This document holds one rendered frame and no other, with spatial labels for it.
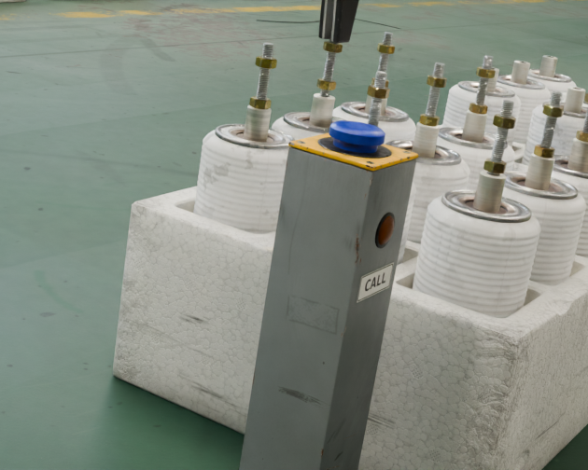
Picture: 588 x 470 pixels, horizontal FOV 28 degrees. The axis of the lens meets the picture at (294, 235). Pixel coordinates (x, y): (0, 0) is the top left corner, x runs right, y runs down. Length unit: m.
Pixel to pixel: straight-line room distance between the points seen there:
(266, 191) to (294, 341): 0.24
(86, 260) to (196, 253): 0.41
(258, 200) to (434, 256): 0.18
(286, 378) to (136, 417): 0.25
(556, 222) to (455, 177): 0.11
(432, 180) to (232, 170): 0.19
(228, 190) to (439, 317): 0.24
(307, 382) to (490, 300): 0.19
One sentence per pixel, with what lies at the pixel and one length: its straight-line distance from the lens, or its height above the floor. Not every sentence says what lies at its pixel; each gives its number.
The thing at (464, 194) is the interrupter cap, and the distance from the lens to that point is 1.01.
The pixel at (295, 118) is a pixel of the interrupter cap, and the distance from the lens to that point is 1.19.
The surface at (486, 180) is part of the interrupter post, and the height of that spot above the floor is 0.28.
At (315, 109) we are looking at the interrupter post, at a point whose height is 0.27.
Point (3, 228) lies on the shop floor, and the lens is 1.54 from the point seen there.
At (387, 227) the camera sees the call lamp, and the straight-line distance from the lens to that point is 0.84.
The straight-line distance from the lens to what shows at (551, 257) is 1.08.
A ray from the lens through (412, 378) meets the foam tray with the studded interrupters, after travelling 0.97.
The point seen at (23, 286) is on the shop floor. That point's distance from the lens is 1.36.
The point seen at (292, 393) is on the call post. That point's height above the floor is 0.13.
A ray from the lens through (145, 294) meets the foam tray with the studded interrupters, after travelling 1.11.
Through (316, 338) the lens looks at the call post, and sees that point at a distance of 0.85.
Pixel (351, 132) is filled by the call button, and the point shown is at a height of 0.33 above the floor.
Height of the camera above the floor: 0.51
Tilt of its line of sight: 18 degrees down
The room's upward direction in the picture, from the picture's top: 9 degrees clockwise
